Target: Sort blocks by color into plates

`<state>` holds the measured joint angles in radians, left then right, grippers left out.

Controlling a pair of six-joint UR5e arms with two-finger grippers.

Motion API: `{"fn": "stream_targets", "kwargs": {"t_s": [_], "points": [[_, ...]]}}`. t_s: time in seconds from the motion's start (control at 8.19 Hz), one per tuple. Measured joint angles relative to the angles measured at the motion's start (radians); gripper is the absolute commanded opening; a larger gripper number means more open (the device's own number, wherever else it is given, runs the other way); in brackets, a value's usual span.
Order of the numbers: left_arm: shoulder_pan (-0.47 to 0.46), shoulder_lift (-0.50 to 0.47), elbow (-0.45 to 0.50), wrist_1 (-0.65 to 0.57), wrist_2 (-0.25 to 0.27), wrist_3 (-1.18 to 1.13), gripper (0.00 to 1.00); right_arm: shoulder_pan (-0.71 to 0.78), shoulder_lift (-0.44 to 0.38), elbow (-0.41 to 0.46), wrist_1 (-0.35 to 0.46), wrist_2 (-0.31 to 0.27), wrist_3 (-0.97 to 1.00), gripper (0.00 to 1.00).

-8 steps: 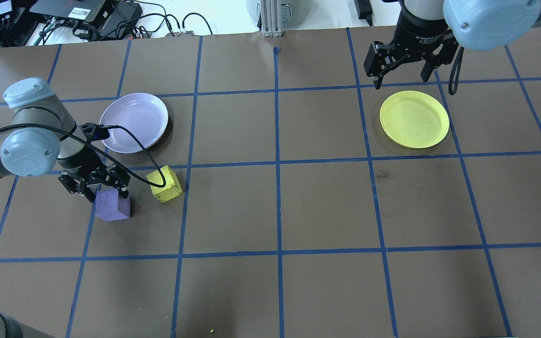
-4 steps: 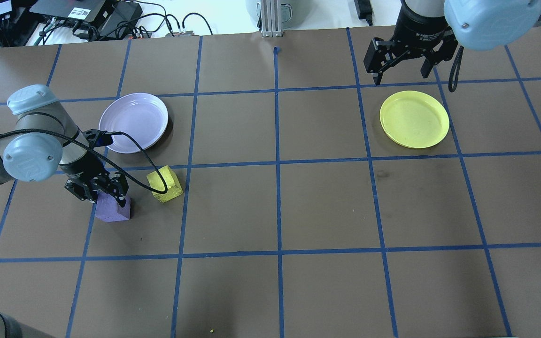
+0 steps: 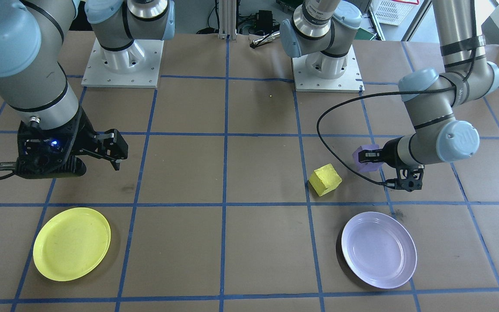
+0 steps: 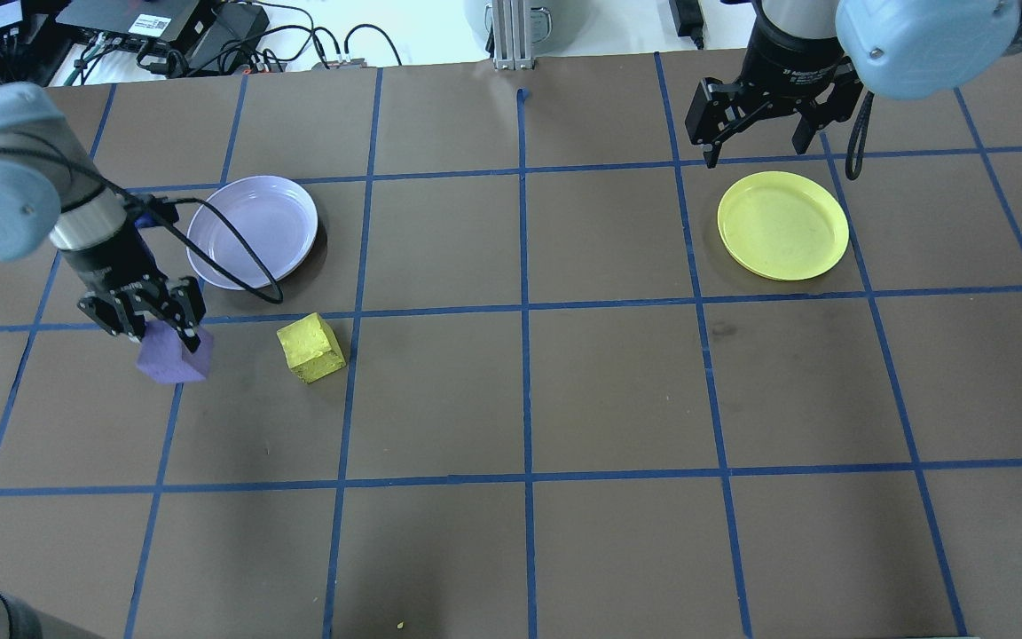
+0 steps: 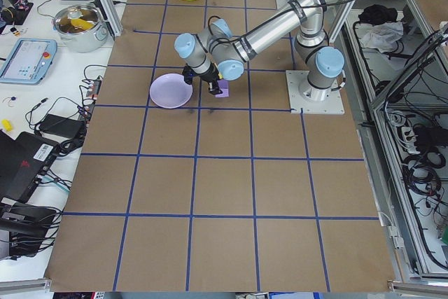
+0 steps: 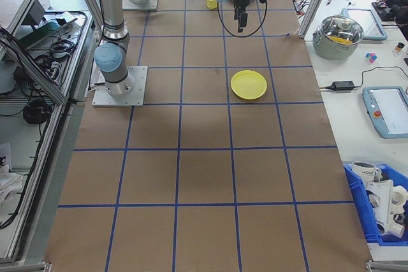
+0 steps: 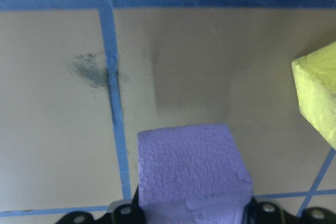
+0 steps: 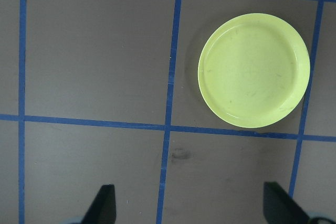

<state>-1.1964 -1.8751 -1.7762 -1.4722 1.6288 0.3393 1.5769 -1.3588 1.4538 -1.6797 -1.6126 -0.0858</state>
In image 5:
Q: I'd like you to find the black crumpled cloth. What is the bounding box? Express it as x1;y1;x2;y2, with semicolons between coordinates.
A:
358;4;399;24

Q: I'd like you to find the black electronic device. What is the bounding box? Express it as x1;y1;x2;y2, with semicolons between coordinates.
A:
0;204;62;260

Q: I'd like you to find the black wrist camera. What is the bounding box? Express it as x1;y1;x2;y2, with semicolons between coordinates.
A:
181;64;195;85

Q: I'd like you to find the aluminium table edge bar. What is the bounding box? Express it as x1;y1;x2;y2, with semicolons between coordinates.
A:
387;279;448;294
0;277;54;293

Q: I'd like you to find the black power adapter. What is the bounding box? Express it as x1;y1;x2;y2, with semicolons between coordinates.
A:
37;113;86;138

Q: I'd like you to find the black computer with red logo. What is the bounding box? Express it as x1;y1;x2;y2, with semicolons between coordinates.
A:
0;130;60;204

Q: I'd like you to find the black power strip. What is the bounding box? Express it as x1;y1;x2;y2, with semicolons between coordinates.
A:
80;78;103;102

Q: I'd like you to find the purple plastic plate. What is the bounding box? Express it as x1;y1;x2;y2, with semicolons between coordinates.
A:
149;73;194;110

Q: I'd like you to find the white power strip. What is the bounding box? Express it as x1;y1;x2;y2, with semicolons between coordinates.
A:
398;125;419;153

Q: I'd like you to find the black cable bundle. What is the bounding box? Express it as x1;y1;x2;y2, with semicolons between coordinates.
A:
401;151;445;193

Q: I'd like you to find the V-shaped metal bar frame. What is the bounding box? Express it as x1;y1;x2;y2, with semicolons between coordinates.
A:
344;0;448;279

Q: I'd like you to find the purple foam block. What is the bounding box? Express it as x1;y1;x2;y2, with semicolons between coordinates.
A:
213;79;231;99

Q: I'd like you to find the black mat with electronics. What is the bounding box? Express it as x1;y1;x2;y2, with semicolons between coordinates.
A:
0;0;35;29

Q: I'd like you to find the white crumpled cloth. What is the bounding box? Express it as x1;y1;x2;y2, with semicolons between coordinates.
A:
360;20;406;54

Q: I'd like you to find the steel pot with glass lid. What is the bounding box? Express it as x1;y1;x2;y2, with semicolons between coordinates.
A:
51;4;108;54

